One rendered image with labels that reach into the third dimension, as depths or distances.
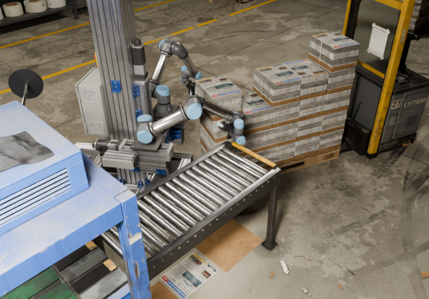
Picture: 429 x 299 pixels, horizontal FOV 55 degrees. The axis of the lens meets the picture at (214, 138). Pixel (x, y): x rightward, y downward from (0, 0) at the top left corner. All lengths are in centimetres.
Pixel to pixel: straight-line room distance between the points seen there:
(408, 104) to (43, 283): 372
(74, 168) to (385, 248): 278
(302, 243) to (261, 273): 48
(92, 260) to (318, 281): 175
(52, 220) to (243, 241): 218
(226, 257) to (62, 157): 211
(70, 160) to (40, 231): 29
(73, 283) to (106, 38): 172
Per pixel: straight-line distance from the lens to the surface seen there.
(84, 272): 254
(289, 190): 417
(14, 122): 204
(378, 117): 445
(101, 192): 183
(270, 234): 351
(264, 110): 377
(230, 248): 359
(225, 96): 350
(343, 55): 402
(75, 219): 173
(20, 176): 168
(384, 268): 370
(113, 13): 314
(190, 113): 303
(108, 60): 331
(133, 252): 198
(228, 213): 280
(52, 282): 256
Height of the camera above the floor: 271
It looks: 34 degrees down
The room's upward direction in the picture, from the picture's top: 1 degrees counter-clockwise
